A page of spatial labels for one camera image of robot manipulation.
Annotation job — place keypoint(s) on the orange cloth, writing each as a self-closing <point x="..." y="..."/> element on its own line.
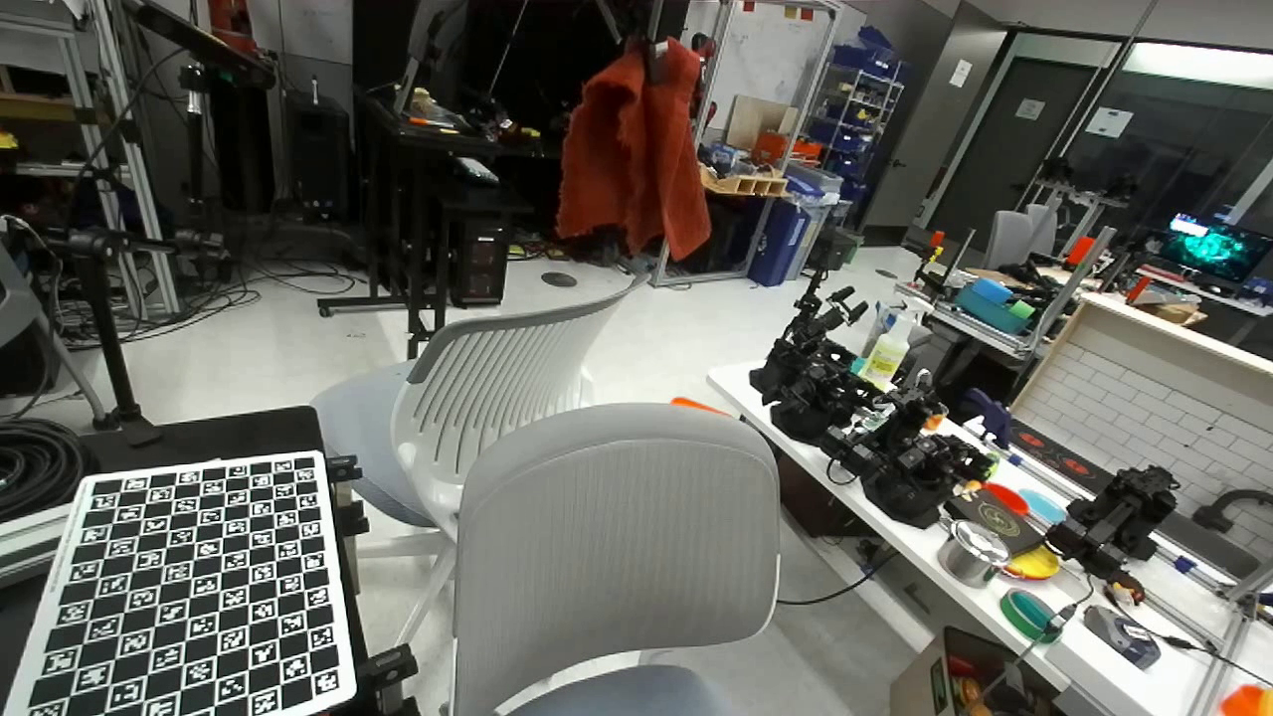
<point x="623" y="162"/>

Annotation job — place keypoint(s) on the grey mesh-back office chair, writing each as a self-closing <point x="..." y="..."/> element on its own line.
<point x="612" y="532"/>
<point x="493" y="383"/>

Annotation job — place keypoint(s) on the cluttered wooden table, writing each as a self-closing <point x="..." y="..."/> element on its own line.
<point x="750" y="180"/>

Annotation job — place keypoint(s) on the shelf with blue bins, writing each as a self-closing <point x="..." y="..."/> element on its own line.
<point x="861" y="105"/>

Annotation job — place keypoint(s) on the blue barrel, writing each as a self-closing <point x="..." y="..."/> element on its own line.
<point x="780" y="244"/>

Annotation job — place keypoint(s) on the black workbench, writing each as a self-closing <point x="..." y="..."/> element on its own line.
<point x="425" y="172"/>

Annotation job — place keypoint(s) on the dark floor drain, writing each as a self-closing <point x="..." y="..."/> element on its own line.
<point x="559" y="281"/>

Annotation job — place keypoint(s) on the orange floor marker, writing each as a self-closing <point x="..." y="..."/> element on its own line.
<point x="697" y="402"/>

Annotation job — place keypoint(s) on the yellowish spray bottle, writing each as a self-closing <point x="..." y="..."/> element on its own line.
<point x="884" y="354"/>

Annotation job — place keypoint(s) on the grey storage bin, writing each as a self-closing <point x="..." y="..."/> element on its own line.
<point x="1017" y="237"/>

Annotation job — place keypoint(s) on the teal box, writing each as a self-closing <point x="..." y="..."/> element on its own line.
<point x="994" y="302"/>

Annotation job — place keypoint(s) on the black gear pile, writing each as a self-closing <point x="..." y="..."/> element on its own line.
<point x="922" y="471"/>

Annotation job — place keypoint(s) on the metal shelf rack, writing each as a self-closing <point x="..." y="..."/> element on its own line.
<point x="80" y="131"/>

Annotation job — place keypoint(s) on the red plate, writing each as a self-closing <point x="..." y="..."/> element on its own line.
<point x="1006" y="500"/>

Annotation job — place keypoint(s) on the monitor with green screen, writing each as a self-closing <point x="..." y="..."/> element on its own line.
<point x="1211" y="247"/>

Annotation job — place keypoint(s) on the metal cup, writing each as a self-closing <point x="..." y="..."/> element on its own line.
<point x="967" y="553"/>

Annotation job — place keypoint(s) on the white brick-pattern panel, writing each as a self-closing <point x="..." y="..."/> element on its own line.
<point x="1139" y="410"/>

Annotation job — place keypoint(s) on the light blue plate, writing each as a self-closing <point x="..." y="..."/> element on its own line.
<point x="1043" y="505"/>

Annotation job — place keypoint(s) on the black tripod stand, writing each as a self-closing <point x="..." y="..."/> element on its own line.
<point x="112" y="345"/>

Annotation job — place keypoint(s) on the yellow bowl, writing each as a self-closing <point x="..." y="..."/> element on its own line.
<point x="1038" y="566"/>

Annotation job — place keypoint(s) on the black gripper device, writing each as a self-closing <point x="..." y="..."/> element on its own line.
<point x="1120" y="512"/>

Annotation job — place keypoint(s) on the green bowl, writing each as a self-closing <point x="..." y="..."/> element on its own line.
<point x="1027" y="617"/>

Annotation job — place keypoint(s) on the open box of items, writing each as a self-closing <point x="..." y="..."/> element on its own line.
<point x="967" y="678"/>

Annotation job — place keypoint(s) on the black white calibration checkerboard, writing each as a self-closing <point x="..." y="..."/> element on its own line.
<point x="186" y="599"/>

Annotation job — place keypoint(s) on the grey handheld gadget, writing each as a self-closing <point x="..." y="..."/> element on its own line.
<point x="1120" y="636"/>

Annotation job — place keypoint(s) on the orange object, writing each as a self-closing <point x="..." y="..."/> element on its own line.
<point x="1253" y="700"/>

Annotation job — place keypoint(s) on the white board on frame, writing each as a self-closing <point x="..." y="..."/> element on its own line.
<point x="771" y="61"/>

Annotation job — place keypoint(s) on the black camera rig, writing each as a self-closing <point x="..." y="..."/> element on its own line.
<point x="810" y="370"/>

